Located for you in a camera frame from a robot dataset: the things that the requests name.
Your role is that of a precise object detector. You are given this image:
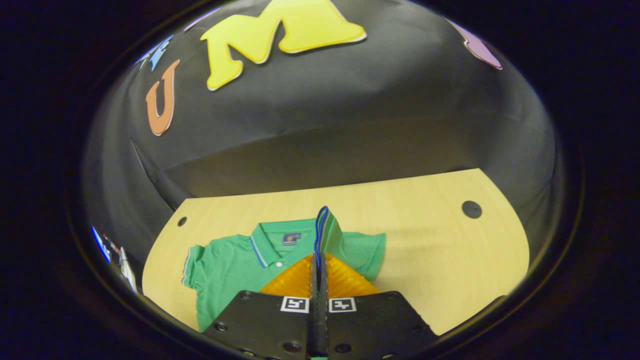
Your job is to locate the black backdrop cloth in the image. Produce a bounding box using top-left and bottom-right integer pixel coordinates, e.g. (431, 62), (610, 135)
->
(82, 0), (558, 261)

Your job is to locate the lit screen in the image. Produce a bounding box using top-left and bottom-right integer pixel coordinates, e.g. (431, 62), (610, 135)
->
(91, 226), (112, 263)

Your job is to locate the white device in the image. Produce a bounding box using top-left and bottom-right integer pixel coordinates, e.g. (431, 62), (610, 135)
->
(119, 246), (138, 293)

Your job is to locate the green T-shirt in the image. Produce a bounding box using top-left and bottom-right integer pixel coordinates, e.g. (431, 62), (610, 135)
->
(181, 206), (387, 333)

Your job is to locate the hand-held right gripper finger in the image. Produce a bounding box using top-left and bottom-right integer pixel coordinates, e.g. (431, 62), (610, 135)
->
(320, 252), (438, 360)
(202, 252), (321, 360)

